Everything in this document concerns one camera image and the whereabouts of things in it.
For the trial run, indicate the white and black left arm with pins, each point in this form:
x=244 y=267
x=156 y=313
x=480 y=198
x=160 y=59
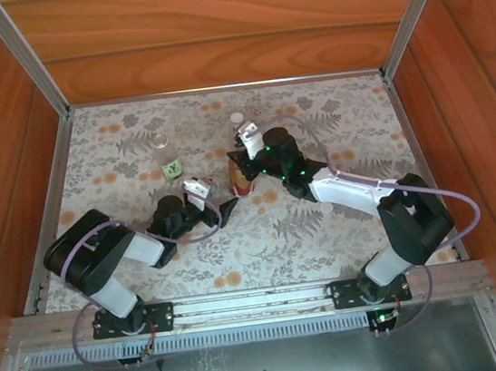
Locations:
x=91 y=243

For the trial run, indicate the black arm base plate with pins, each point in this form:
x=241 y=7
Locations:
x=344 y=294
x=159 y=313

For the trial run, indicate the aluminium frame rail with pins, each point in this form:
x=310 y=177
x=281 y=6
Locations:
x=423 y=162
x=217 y=89
x=50 y=211

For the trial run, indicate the wide aluminium mounting rail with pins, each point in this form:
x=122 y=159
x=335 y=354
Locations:
x=245 y=302

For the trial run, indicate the clear bottle with white cap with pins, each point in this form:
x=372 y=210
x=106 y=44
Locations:
x=236 y=118

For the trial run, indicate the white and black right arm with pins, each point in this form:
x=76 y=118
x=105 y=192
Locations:
x=345 y=191

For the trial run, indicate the small circuit board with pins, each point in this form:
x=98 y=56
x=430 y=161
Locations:
x=384 y=318
x=148 y=352

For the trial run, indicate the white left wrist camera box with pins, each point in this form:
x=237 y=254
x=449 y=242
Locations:
x=195 y=187

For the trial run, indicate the floral print tablecloth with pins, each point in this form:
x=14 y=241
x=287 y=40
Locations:
x=284 y=254

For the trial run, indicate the clear bottle with green label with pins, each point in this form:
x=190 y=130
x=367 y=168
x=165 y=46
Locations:
x=169 y=159

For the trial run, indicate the aluminium frame post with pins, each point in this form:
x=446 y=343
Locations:
x=416 y=3
x=25 y=54

